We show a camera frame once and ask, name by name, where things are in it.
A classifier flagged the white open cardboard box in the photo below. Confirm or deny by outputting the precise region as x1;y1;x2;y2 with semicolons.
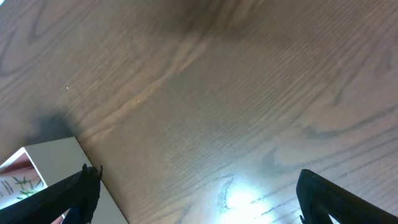
1;137;127;224

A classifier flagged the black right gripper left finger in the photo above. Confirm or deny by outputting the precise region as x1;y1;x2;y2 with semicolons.
1;164;103;224

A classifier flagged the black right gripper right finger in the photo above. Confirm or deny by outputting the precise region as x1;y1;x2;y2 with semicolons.
296;169;397;224

